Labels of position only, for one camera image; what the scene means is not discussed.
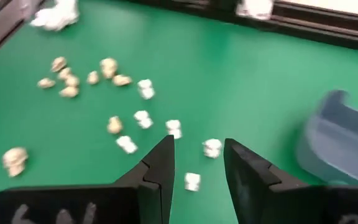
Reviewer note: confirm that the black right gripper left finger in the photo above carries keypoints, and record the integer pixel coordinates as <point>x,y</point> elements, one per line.
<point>120,202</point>

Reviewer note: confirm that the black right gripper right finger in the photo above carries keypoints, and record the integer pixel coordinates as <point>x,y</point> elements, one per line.
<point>259,199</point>

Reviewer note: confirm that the grey-blue plastic bin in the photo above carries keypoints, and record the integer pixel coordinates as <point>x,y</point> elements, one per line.
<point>340,146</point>

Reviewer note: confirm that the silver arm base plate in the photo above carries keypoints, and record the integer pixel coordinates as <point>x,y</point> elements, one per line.
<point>255,9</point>

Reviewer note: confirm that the crumpled white tissue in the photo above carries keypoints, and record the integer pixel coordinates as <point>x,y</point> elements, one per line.
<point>57,17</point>

